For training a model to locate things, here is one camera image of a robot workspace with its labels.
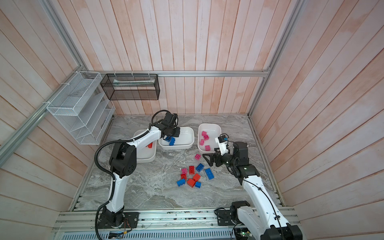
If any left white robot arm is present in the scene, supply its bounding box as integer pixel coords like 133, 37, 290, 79
94, 110, 180, 228

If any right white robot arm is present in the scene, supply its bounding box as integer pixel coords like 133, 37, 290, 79
203, 137, 303, 240

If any middle white plastic bin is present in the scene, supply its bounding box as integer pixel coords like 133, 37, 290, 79
158, 127, 195, 151

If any white plastic bin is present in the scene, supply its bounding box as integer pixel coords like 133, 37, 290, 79
198, 123, 222, 154
129, 128, 161, 164
158, 127, 195, 151

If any right white plastic bin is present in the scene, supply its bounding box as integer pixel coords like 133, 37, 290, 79
198, 123, 222, 154

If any left white plastic bin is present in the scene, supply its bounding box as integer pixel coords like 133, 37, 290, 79
129, 128, 161, 164

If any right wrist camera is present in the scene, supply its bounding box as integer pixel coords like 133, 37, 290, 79
215, 134, 229, 144

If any black wire mesh basket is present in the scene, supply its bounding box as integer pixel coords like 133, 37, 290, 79
101, 73, 161, 101

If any white wire mesh shelf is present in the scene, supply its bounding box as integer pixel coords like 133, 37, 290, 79
47, 72, 115, 145

